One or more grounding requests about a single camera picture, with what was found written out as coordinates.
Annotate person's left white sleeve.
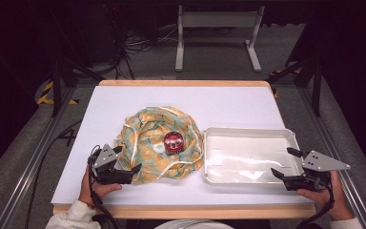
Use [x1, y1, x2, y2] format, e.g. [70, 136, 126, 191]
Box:
[45, 199, 102, 229]

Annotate person's left hand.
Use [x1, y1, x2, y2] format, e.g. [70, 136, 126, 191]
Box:
[78, 166, 123, 210]

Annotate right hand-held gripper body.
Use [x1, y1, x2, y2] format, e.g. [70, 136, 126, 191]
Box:
[281, 150, 352, 193]

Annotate white plastic tray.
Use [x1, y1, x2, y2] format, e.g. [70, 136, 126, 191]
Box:
[202, 126, 307, 187]

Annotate person's white sleeve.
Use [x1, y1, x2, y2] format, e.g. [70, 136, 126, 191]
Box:
[328, 217, 365, 229]
[45, 199, 102, 229]

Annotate black metal stand legs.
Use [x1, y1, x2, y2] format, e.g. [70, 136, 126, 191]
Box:
[265, 56, 324, 118]
[49, 56, 107, 118]

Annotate yellow black hazard tape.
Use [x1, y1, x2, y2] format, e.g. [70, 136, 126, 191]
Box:
[36, 80, 79, 106]

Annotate bundle of floor cables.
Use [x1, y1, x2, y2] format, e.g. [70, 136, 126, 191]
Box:
[101, 23, 179, 80]

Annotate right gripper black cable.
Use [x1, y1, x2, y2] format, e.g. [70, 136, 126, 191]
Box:
[303, 179, 336, 229]

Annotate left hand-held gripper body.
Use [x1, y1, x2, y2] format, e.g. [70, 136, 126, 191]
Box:
[87, 143, 133, 186]

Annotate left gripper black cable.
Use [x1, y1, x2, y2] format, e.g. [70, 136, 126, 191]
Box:
[87, 152, 121, 229]

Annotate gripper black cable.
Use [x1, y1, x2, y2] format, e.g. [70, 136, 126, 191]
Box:
[87, 152, 121, 229]
[303, 179, 336, 229]

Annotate black floor cable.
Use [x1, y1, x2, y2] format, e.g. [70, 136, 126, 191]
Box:
[24, 119, 84, 229]

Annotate aluminium floor rail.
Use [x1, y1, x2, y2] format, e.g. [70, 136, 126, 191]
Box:
[0, 86, 78, 229]
[297, 86, 366, 229]

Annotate white metal stand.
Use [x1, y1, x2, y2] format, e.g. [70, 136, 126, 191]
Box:
[174, 4, 266, 73]

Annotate yellow green patterned cloth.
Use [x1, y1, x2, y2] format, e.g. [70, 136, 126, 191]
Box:
[113, 105, 206, 185]

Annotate person's right white sleeve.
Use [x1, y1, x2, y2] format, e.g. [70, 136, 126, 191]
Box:
[328, 217, 365, 229]

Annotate person's right hand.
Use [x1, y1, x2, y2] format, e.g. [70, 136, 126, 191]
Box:
[295, 171, 356, 221]

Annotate person's white top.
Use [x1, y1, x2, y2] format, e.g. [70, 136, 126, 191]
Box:
[153, 219, 236, 229]

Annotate red round tin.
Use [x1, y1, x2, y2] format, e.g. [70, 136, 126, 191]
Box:
[162, 131, 185, 156]

